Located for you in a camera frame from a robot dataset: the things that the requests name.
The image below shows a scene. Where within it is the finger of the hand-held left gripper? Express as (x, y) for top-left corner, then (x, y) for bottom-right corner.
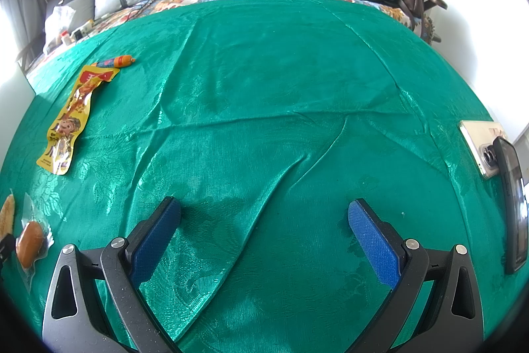
(0, 234), (16, 278)

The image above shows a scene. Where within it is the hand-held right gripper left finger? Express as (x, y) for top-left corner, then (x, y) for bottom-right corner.
(41, 196), (183, 353)

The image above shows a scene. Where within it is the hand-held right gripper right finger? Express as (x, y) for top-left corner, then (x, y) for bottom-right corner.
(347, 198), (485, 353)

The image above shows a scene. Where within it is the bread bun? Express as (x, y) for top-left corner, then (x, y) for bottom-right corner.
(16, 193), (54, 292)

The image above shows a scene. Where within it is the cream bread stick packet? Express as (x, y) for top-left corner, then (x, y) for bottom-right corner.
(0, 194), (18, 240)

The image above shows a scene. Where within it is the yellow cartoon snack packet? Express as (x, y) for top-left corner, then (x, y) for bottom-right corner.
(36, 64), (121, 176)

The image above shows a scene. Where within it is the small orange sausage stick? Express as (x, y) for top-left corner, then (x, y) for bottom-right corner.
(92, 54), (137, 69)

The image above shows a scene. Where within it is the beige phone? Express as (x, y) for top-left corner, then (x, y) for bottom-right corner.
(459, 120), (508, 181)

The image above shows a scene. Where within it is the black phone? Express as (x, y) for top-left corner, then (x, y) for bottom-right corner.
(493, 136), (529, 275)

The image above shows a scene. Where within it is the green blanket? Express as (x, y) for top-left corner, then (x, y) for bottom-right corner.
(0, 0), (529, 353)

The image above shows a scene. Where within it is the white power strip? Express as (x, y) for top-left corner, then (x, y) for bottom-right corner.
(72, 20), (94, 42)

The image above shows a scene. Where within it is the white plastic bag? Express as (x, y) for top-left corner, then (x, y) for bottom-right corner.
(42, 5), (78, 50)

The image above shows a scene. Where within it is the black cable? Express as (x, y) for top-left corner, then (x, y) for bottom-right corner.
(123, 0), (183, 22)

